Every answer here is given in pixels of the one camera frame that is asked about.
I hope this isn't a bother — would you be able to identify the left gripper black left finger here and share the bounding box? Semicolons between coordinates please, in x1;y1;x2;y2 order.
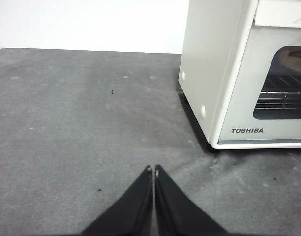
79;164;153;236

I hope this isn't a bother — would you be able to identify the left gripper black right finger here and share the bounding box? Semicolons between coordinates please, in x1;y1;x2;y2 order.
153;164;228;236

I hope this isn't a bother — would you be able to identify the glass oven door with handle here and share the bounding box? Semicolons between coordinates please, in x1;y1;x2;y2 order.
216;0;301;146

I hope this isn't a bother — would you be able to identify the cream Toshiba toaster oven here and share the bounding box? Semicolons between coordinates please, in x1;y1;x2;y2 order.
178;0;301;150

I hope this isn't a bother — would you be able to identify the metal wire oven rack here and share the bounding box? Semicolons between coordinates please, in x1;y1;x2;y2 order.
255;90;301;111

